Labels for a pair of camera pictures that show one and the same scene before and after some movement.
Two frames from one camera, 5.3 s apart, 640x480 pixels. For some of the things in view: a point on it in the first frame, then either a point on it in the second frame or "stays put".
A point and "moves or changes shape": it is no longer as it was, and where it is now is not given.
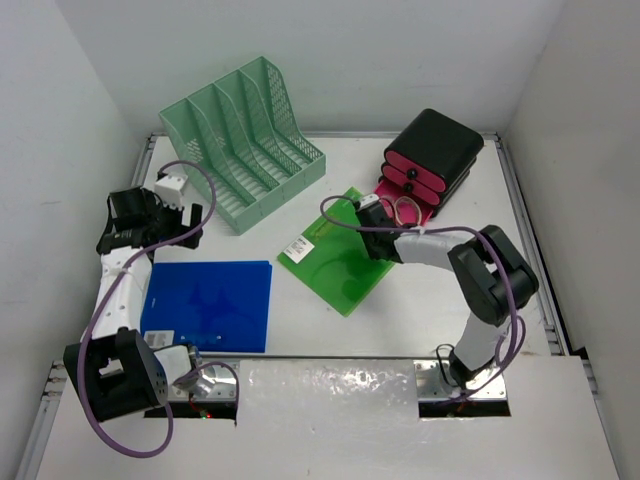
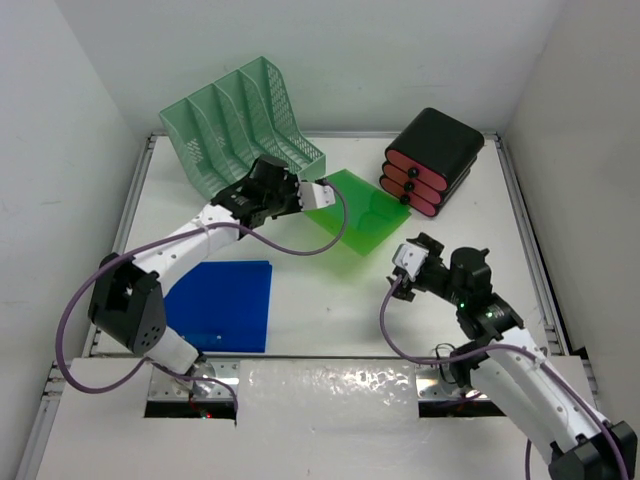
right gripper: [372, 251] → [434, 248]
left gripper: [154, 204] → [292, 183]
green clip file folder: [335, 263] moves or changes shape
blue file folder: [218, 306] stays put
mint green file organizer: [241, 132] stays put
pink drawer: [413, 186] stays put
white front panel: [357, 419] stays put
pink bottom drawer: [407, 209] moves or changes shape
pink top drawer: [416, 171] stays put
